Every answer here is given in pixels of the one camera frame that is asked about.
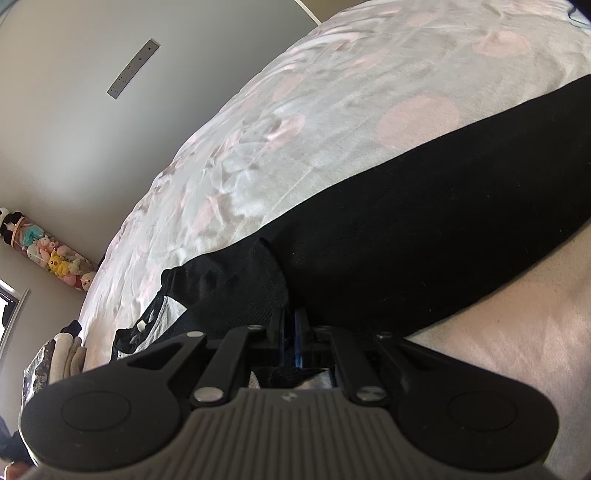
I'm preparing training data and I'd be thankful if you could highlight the grey wall socket strip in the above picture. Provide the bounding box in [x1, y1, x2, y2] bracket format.
[106, 39, 160, 99]

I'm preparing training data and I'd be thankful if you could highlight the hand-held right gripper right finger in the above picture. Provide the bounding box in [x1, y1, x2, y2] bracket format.
[293, 308, 459, 408]

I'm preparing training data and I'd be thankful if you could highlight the pile of plush toys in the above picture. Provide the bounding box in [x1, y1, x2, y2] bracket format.
[0, 208, 99, 292]

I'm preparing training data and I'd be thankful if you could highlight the cream folded cloth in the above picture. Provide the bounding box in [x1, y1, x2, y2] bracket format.
[51, 335, 77, 384]

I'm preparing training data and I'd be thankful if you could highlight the dark floral folded cloth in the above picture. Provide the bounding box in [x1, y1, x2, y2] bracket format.
[22, 339, 58, 407]

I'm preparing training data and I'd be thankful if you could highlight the bed with pink dotted sheet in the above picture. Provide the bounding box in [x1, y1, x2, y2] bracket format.
[76, 0, 591, 462]

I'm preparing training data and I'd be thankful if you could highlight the grey black-sleeved shirt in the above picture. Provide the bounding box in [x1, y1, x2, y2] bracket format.
[111, 76, 591, 402]

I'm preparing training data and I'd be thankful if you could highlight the tan knit folded cloth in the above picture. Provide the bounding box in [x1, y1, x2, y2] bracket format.
[65, 346, 88, 374]

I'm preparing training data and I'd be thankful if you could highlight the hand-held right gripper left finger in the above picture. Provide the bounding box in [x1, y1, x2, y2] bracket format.
[121, 306, 291, 408]

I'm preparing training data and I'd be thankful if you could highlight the grey frame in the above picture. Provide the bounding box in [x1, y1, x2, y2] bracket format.
[0, 278, 29, 354]

